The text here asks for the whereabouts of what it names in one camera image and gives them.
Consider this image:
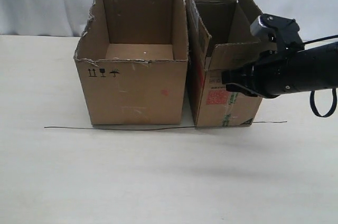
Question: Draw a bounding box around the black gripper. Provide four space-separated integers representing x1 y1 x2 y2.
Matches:
221 50 290 98

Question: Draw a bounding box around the plain open cardboard box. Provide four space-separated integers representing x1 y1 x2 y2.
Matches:
73 0 189 125

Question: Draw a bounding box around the thin dark line on table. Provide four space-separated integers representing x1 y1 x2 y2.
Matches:
44 120 288 130

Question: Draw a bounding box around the printed cardboard box red text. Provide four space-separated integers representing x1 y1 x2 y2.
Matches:
185 0 268 127

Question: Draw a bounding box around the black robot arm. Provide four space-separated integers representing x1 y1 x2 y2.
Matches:
221 42 337 99

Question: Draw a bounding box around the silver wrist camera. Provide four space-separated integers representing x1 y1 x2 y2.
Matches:
250 15 272 38

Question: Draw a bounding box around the black cable loop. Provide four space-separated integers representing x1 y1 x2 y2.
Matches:
309 88 337 118

